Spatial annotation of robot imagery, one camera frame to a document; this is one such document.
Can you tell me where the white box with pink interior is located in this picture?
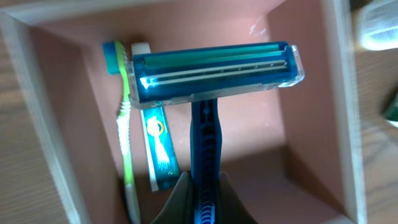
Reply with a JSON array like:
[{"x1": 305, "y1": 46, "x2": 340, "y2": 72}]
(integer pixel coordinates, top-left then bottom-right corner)
[{"x1": 1, "y1": 1, "x2": 367, "y2": 223}]

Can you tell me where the white and green soap packet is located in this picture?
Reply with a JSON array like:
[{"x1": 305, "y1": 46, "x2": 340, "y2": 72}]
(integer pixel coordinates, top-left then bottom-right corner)
[{"x1": 382, "y1": 89, "x2": 397, "y2": 128}]

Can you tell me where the clear pump bottle blue liquid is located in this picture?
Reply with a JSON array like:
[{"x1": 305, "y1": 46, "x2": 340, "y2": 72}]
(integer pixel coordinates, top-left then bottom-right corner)
[{"x1": 357, "y1": 0, "x2": 397, "y2": 51}]

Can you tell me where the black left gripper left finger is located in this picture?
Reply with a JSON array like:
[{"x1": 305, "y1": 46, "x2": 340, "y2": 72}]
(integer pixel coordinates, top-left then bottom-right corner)
[{"x1": 152, "y1": 172, "x2": 193, "y2": 224}]

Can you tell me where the blue disposable razor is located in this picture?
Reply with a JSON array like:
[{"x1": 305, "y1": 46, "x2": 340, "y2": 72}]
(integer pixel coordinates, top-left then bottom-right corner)
[{"x1": 131, "y1": 41, "x2": 305, "y2": 223}]

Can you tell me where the green and white toothbrush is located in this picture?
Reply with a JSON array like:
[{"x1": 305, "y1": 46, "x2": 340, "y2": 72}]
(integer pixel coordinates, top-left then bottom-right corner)
[{"x1": 103, "y1": 40, "x2": 141, "y2": 224}]

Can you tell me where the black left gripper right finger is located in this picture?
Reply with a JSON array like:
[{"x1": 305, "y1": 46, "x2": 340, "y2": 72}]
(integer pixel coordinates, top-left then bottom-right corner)
[{"x1": 215, "y1": 171, "x2": 257, "y2": 224}]

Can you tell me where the small teal toothpaste tube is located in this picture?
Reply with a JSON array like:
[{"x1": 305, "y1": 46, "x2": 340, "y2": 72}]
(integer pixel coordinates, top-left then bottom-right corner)
[{"x1": 129, "y1": 42, "x2": 180, "y2": 192}]

